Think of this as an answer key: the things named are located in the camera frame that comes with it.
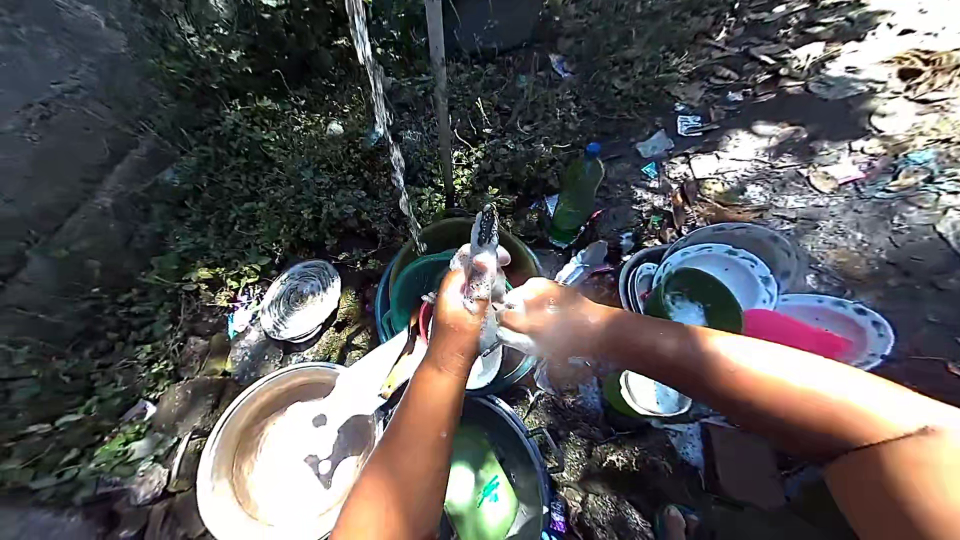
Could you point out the light green plastic container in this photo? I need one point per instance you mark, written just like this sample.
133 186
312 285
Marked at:
472 480

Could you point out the grey metal pot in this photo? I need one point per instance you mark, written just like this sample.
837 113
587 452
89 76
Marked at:
628 276

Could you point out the soapy metal utensil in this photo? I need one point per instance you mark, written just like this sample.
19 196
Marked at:
486 232

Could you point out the white plate with patterned rim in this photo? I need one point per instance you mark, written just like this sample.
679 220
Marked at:
754 277

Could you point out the green leafy plants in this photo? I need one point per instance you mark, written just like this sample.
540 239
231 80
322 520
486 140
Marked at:
247 165

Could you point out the large silver metal basin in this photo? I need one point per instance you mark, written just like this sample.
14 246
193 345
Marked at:
225 450

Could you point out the person's left fingers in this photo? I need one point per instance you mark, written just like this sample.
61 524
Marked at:
501 262

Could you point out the person's right fingers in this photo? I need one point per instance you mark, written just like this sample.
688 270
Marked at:
519 310

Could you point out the teal green plastic bowl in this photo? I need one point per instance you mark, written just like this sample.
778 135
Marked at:
412 285

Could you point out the crumpled white plastic scrap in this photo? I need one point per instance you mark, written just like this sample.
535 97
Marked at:
655 144

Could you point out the reddish brown brick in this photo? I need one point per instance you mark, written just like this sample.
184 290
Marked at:
744 463

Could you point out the person's right hand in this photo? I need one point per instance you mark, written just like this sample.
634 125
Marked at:
562 319

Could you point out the olive green basin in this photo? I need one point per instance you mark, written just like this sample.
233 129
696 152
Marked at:
521 255

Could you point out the wooden pole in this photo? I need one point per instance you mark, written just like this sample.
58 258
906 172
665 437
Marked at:
442 105

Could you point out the red plastic cup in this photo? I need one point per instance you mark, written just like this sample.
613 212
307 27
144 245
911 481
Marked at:
425 319

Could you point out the small white enamel bowl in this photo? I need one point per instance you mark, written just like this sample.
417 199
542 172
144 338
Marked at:
652 394

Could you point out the white printed wrapper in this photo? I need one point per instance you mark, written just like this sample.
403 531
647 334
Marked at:
691 125

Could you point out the green round bowl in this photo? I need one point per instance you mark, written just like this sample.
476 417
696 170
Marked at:
613 394

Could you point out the dark green plastic bowl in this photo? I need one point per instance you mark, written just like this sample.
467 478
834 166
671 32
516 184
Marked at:
716 296

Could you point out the crumpled clear plastic bag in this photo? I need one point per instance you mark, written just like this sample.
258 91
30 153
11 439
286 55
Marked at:
585 262

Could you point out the large blue plastic tub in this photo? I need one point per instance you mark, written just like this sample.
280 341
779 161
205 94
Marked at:
384 292

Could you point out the green bottle with blue cap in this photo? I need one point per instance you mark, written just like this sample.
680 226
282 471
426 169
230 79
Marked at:
576 196

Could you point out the white plate with leafy rim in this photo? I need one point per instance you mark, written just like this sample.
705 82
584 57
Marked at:
876 330

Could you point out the small teal wrapper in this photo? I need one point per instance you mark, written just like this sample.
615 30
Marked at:
650 170

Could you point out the person's left hand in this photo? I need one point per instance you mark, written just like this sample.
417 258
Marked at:
457 322

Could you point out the round ridged metal lid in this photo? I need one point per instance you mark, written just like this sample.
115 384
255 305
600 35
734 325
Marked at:
301 300

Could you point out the person's left forearm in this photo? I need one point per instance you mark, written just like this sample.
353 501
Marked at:
416 450

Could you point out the grey enamel basin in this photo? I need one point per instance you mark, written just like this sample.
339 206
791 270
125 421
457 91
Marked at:
784 259

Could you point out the person's right forearm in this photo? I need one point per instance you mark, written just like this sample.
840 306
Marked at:
750 382

